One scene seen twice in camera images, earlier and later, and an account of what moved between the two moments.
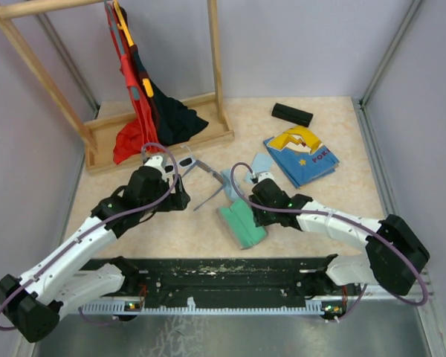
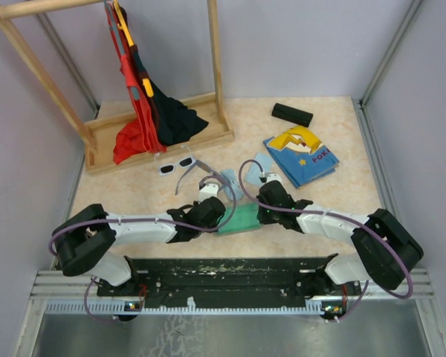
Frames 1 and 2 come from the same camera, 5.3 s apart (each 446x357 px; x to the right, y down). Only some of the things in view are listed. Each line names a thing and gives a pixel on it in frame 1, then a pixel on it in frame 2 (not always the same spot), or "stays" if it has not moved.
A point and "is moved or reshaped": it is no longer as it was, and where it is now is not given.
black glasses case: [291, 114] stays
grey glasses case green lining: [238, 219] is moved or reshaped
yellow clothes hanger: [122, 26] stays
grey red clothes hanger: [113, 28] stays
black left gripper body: [174, 201] → [198, 233]
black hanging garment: [173, 119] stays
